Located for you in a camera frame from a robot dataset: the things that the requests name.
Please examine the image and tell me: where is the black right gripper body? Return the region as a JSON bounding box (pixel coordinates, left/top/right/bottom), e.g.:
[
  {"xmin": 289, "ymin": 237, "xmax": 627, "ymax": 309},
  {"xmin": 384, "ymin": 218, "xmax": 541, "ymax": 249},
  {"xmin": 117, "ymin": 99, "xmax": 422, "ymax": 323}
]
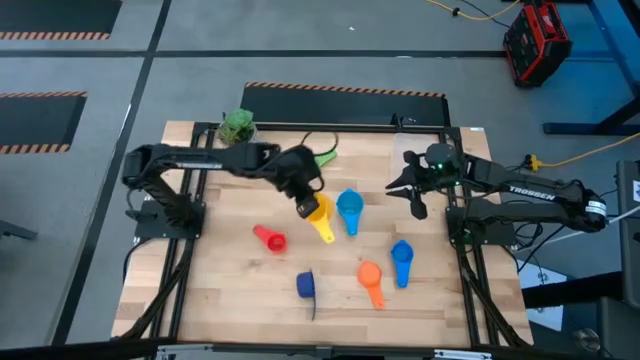
[{"xmin": 403, "ymin": 142, "xmax": 464, "ymax": 194}]

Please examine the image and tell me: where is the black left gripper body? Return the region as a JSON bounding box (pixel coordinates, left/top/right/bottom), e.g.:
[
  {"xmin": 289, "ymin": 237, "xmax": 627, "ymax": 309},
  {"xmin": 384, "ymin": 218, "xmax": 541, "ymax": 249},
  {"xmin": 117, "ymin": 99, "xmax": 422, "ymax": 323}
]
[{"xmin": 272, "ymin": 144, "xmax": 325, "ymax": 201}]

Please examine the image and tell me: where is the yellow measuring cup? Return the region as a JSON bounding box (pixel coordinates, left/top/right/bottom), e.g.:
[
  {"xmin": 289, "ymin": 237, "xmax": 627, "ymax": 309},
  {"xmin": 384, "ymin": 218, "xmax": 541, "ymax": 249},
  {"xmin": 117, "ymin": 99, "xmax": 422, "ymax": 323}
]
[{"xmin": 305, "ymin": 192, "xmax": 337, "ymax": 245}]

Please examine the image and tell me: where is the green measuring cup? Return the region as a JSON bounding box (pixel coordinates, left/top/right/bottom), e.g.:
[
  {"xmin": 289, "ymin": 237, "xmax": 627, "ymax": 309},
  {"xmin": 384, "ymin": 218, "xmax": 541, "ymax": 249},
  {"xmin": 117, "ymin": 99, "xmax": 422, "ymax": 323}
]
[{"xmin": 313, "ymin": 148, "xmax": 339, "ymax": 169}]

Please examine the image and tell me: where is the teal measuring cup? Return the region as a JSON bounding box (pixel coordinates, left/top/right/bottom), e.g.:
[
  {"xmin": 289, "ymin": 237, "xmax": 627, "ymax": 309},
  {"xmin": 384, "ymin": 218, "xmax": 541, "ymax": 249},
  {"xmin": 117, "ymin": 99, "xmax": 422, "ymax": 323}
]
[{"xmin": 335, "ymin": 188, "xmax": 365, "ymax": 237}]

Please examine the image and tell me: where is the red measuring cup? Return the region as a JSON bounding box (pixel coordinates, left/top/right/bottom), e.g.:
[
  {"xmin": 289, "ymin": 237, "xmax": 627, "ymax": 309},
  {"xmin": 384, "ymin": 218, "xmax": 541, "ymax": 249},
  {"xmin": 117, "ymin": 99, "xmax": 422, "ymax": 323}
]
[{"xmin": 252, "ymin": 223, "xmax": 289, "ymax": 254}]

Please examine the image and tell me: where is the dark blue measuring cup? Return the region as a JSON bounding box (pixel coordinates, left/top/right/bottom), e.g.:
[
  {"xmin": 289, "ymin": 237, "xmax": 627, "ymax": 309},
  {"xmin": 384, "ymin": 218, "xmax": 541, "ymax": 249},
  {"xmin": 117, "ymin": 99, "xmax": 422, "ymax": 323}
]
[{"xmin": 295, "ymin": 269, "xmax": 318, "ymax": 322}]

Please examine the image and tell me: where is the orange measuring cup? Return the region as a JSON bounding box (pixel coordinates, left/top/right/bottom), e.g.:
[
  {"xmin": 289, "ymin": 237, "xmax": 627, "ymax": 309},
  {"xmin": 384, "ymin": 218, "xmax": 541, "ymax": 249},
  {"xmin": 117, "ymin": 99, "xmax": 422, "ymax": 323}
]
[{"xmin": 356, "ymin": 260, "xmax": 387, "ymax": 310}]

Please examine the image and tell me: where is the succulent plant in patterned pot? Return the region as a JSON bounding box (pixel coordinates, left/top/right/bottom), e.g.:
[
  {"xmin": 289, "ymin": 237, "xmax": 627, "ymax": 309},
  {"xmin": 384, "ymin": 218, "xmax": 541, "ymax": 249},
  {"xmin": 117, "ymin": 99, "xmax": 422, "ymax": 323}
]
[{"xmin": 217, "ymin": 108, "xmax": 259, "ymax": 147}]

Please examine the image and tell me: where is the black hazard-striped floor mat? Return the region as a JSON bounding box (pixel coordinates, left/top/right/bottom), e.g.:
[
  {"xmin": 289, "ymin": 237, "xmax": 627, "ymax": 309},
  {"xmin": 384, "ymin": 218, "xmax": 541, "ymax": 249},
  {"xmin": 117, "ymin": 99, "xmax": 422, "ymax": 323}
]
[
  {"xmin": 0, "ymin": 91, "xmax": 89, "ymax": 155},
  {"xmin": 241, "ymin": 81, "xmax": 451, "ymax": 127},
  {"xmin": 0, "ymin": 0, "xmax": 124, "ymax": 41}
]

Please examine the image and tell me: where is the red black tool box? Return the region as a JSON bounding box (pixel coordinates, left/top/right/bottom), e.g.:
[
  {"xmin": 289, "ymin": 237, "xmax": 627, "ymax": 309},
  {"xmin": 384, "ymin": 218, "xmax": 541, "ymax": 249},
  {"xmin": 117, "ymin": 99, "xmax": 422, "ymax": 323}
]
[{"xmin": 502, "ymin": 1, "xmax": 574, "ymax": 89}]

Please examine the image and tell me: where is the dark grey cabinet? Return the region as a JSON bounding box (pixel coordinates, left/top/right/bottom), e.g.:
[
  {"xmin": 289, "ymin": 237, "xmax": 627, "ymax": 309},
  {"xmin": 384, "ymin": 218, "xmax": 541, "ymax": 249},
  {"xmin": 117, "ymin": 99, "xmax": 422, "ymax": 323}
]
[{"xmin": 615, "ymin": 158, "xmax": 640, "ymax": 311}]

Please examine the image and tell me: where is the black aluminium table frame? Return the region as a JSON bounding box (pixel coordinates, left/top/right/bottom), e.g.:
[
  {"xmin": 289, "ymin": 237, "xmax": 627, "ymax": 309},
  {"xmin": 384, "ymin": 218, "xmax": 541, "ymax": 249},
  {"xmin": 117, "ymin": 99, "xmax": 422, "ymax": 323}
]
[{"xmin": 117, "ymin": 121, "xmax": 534, "ymax": 351}]

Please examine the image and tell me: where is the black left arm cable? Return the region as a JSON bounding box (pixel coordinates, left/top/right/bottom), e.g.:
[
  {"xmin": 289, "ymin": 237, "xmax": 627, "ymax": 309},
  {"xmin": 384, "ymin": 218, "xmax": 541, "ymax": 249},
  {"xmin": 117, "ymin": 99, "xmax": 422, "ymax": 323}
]
[{"xmin": 298, "ymin": 130, "xmax": 341, "ymax": 159}]

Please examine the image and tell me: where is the yellow cable with connector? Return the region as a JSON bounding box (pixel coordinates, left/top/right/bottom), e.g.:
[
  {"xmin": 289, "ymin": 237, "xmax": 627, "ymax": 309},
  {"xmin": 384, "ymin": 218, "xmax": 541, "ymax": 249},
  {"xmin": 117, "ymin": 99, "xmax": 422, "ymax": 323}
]
[{"xmin": 524, "ymin": 132, "xmax": 640, "ymax": 172}]

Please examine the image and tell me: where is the yellow extension cable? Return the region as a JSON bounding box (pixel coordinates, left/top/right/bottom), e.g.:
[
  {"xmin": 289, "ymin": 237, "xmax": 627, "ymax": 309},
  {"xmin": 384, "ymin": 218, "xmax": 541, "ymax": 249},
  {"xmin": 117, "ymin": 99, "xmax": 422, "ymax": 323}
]
[{"xmin": 424, "ymin": 0, "xmax": 522, "ymax": 22}]

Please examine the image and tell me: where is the silver aluminium bracket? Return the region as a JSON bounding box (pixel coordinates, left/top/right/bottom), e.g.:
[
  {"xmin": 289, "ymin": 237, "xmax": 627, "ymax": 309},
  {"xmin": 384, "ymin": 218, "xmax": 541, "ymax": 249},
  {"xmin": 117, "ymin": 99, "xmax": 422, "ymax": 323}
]
[
  {"xmin": 155, "ymin": 342, "xmax": 214, "ymax": 360},
  {"xmin": 433, "ymin": 348, "xmax": 494, "ymax": 360}
]

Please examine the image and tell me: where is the white cable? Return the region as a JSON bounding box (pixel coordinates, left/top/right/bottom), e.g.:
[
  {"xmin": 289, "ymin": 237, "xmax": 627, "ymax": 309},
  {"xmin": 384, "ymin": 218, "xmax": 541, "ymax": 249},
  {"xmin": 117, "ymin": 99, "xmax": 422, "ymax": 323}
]
[{"xmin": 529, "ymin": 204, "xmax": 640, "ymax": 247}]

